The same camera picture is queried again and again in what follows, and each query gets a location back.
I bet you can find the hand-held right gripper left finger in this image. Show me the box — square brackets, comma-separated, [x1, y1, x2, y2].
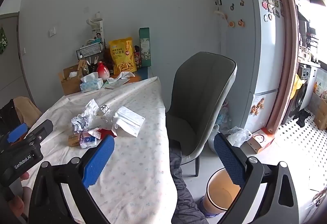
[28, 134, 115, 224]

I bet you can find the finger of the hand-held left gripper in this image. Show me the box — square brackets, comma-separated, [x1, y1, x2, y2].
[0, 123, 28, 144]
[24, 119, 54, 144]

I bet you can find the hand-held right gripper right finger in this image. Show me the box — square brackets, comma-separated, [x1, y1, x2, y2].
[214, 133, 299, 224]

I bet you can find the blue and white tissue pack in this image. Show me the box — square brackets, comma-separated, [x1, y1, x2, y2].
[80, 130, 97, 149]

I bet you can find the small brown box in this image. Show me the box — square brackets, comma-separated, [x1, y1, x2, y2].
[68, 134, 82, 147]

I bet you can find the white rimmed trash bin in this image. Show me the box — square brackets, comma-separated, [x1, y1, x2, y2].
[202, 168, 246, 217]

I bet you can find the white tissue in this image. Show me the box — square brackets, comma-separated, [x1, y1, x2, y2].
[71, 110, 90, 132]
[84, 99, 100, 116]

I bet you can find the white face mask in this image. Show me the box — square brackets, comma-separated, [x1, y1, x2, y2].
[112, 106, 146, 137]

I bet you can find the person's left hand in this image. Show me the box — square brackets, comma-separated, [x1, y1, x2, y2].
[7, 171, 32, 217]

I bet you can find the black cloth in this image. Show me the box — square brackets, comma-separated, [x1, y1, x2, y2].
[0, 99, 25, 137]

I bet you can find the white plastic bag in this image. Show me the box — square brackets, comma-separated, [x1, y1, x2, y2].
[226, 127, 253, 148]

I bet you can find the tan cloth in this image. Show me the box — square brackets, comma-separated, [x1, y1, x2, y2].
[13, 97, 43, 127]

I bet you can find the red and white wrapper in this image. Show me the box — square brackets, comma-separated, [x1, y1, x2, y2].
[88, 127, 116, 141]

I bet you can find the printed cardboard box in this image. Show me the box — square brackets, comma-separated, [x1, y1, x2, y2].
[247, 128, 275, 154]

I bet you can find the floral white tablecloth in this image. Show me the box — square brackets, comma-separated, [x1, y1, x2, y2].
[22, 76, 179, 224]

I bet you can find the clear plastic bag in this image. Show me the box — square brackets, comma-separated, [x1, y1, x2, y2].
[217, 106, 232, 125]

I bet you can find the open cardboard box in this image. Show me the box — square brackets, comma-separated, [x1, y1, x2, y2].
[58, 60, 88, 96]

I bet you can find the person's leg in grey trousers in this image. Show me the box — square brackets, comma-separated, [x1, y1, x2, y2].
[169, 146, 208, 224]

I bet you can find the blue tissue box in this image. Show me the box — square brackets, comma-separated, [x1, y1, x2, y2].
[80, 72, 104, 93]

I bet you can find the grey green chair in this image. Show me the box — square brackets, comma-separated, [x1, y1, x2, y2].
[166, 52, 238, 177]

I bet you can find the black utensil holder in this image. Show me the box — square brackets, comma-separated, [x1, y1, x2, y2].
[86, 56, 99, 75]

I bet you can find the flat paper packet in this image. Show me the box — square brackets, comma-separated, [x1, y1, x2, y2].
[103, 78, 131, 89]

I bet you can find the red and white vase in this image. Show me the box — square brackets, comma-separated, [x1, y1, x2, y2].
[96, 61, 111, 79]

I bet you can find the dark floor cloth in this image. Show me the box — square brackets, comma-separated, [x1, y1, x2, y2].
[294, 109, 311, 127]

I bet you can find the white cloth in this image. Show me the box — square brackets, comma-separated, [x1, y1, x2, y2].
[112, 71, 135, 80]

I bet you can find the green hanging cloth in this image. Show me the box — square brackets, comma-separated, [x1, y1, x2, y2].
[0, 27, 8, 54]

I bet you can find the yellow cloth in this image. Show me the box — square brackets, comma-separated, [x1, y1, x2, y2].
[290, 74, 307, 100]

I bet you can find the white refrigerator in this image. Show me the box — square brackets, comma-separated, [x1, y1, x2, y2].
[220, 0, 285, 135]

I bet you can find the dark washing machine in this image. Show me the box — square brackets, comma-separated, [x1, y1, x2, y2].
[296, 63, 317, 112]

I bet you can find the yellow snack bag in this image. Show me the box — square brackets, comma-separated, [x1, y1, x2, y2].
[109, 37, 138, 75]

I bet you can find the small red box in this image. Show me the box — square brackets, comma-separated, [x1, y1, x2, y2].
[133, 51, 142, 69]

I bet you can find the white printed carton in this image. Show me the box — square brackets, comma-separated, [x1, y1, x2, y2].
[91, 19, 105, 43]

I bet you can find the tall green box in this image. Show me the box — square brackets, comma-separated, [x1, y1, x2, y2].
[139, 27, 152, 68]

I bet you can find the cluster of fridge magnets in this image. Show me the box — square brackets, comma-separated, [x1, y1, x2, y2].
[260, 0, 284, 22]

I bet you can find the black wire basket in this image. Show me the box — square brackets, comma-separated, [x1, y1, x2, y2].
[76, 42, 107, 61]

